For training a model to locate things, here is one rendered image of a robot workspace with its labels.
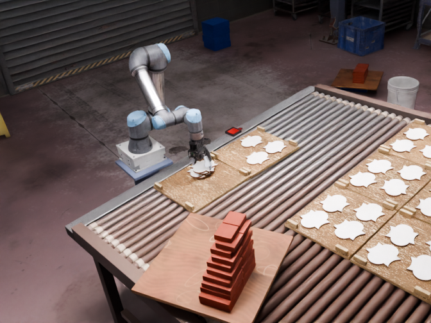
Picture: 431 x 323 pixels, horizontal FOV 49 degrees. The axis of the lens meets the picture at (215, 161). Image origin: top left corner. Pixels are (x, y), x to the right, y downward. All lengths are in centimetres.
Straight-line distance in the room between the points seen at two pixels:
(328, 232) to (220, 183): 67
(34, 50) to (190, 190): 476
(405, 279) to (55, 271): 252
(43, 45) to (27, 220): 327
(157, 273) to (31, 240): 226
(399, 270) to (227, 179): 101
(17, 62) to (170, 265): 528
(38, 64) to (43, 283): 397
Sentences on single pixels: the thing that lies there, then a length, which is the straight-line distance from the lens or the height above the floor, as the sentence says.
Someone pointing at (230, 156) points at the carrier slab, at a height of 94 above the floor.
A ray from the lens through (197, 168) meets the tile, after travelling 261.
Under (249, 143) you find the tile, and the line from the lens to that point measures 288.
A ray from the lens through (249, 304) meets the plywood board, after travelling 180.
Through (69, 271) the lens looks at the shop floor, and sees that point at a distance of 369.
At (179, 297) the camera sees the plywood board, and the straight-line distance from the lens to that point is 186.
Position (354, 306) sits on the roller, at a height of 92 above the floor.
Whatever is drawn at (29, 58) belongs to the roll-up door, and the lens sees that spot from 696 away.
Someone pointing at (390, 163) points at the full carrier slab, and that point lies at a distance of 271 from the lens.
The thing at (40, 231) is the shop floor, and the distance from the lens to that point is 415.
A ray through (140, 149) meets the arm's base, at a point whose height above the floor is 100.
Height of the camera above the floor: 242
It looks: 33 degrees down
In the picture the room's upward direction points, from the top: 7 degrees counter-clockwise
